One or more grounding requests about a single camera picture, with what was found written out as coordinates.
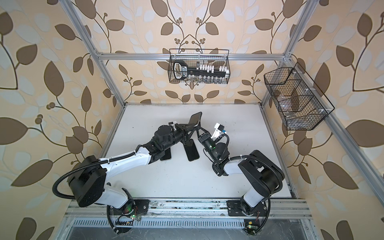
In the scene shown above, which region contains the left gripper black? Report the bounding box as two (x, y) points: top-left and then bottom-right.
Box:
(161, 121), (196, 152)

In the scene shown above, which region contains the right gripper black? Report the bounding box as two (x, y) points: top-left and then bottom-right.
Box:
(197, 125), (218, 163)

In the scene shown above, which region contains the phone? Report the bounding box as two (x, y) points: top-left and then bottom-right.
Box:
(189, 112), (203, 127)
(184, 139), (200, 162)
(160, 149), (172, 161)

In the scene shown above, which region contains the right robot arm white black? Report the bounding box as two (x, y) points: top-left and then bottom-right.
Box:
(197, 127), (285, 216)

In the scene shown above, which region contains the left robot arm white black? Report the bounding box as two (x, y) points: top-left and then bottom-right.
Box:
(52, 124), (200, 209)

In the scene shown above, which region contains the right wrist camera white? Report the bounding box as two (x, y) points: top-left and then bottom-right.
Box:
(211, 123), (226, 140)

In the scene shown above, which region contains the back wire basket black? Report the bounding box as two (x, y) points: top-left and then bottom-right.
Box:
(168, 48), (231, 85)

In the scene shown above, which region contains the wire basket black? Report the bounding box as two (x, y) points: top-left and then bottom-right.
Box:
(168, 48), (231, 85)
(264, 63), (335, 131)

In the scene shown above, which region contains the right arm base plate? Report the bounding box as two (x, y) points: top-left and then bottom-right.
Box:
(227, 200), (270, 218)

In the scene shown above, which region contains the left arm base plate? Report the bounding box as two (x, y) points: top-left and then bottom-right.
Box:
(108, 199), (150, 216)

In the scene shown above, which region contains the right wire basket black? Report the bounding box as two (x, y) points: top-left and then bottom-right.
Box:
(264, 63), (335, 131)

